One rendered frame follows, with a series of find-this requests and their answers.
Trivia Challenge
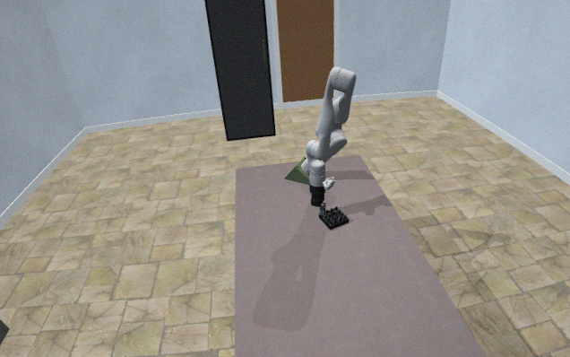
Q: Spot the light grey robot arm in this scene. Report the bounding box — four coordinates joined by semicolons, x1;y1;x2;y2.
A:
301;66;356;178

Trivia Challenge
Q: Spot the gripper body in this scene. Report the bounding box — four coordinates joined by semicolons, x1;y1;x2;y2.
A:
309;174;335;207

